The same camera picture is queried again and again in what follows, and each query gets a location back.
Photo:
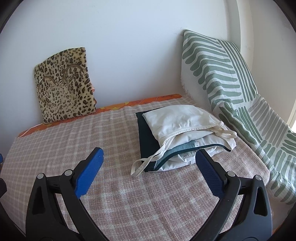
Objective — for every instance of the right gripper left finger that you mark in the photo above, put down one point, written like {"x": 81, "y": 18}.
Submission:
{"x": 44, "y": 220}

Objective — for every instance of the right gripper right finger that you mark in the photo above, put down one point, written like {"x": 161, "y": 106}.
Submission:
{"x": 253, "y": 220}

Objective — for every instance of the white camisole top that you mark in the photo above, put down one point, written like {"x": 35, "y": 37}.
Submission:
{"x": 178, "y": 124}

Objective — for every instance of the pink plaid bed blanket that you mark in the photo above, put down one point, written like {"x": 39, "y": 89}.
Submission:
{"x": 170, "y": 205}

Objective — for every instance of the orange floral bed sheet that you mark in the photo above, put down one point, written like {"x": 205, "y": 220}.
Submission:
{"x": 118, "y": 106}

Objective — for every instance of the leopard print cushion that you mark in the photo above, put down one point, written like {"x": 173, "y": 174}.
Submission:
{"x": 64, "y": 89}

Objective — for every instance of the green striped white pillow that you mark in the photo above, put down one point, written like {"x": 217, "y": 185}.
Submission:
{"x": 215, "y": 75}

